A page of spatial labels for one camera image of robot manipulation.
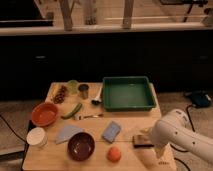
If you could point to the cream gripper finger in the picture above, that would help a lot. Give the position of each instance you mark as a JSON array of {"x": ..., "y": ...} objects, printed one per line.
[{"x": 159, "y": 152}]

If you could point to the black wooden eraser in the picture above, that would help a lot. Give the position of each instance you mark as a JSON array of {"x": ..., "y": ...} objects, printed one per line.
[{"x": 140, "y": 141}]

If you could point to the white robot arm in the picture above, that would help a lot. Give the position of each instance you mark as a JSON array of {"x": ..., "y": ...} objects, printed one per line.
[{"x": 172, "y": 128}]

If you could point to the purple bowl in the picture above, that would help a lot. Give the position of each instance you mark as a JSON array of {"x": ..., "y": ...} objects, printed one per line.
[{"x": 81, "y": 146}]

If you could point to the orange bowl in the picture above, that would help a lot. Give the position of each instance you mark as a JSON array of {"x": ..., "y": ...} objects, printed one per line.
[{"x": 44, "y": 114}]

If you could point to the orange ball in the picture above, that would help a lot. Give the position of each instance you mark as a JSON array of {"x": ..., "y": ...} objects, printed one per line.
[{"x": 114, "y": 154}]

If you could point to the blue sponge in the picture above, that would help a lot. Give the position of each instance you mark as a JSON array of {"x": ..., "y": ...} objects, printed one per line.
[{"x": 111, "y": 131}]

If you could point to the dark blue floor device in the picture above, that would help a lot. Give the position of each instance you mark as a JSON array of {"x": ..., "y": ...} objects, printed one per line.
[{"x": 199, "y": 98}]

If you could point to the green plastic tray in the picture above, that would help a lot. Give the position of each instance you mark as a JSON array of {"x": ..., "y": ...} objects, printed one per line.
[{"x": 130, "y": 93}]

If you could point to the black and white spoon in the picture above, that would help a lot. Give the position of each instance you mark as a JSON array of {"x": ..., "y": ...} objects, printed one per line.
[{"x": 97, "y": 100}]

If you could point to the green cucumber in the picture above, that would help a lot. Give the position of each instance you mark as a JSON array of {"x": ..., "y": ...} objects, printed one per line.
[{"x": 73, "y": 112}]

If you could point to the light blue cloth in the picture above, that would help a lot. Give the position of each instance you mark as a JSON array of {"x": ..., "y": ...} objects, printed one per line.
[{"x": 66, "y": 133}]

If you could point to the metal cup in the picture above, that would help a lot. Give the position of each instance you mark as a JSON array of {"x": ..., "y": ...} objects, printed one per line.
[{"x": 83, "y": 90}]

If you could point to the green cup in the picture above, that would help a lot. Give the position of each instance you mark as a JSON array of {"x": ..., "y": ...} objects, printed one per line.
[{"x": 72, "y": 86}]

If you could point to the white cup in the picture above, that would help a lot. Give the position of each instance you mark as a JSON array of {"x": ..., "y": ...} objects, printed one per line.
[{"x": 37, "y": 137}]

